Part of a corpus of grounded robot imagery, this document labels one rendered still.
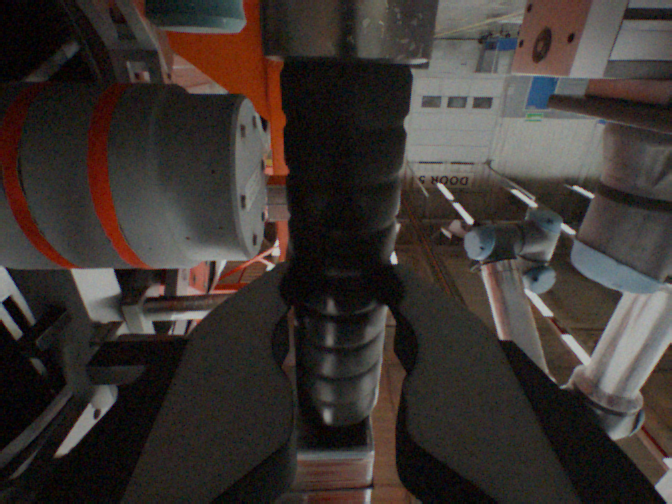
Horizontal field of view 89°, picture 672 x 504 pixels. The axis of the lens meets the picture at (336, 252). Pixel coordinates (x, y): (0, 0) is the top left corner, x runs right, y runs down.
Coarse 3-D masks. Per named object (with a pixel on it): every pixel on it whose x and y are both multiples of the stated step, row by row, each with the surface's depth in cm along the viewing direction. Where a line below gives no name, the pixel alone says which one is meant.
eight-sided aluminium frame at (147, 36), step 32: (96, 0) 37; (128, 0) 37; (128, 32) 41; (160, 32) 43; (128, 64) 44; (160, 64) 43; (160, 320) 47; (64, 416) 34; (96, 416) 37; (64, 448) 32; (32, 480) 28
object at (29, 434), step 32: (0, 0) 37; (32, 0) 37; (0, 32) 39; (32, 32) 39; (64, 32) 40; (0, 64) 42; (32, 64) 37; (64, 64) 42; (0, 288) 33; (0, 320) 33; (32, 320) 36; (0, 352) 42; (32, 352) 36; (0, 384) 38; (32, 384) 38; (64, 384) 38; (0, 416) 35; (32, 416) 35; (0, 448) 31
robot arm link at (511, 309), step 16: (512, 224) 78; (464, 240) 81; (480, 240) 75; (496, 240) 75; (512, 240) 76; (480, 256) 76; (496, 256) 75; (512, 256) 75; (496, 272) 75; (512, 272) 74; (496, 288) 74; (512, 288) 73; (496, 304) 75; (512, 304) 72; (528, 304) 73; (496, 320) 75; (512, 320) 72; (528, 320) 72; (512, 336) 72; (528, 336) 71; (528, 352) 70; (544, 368) 70
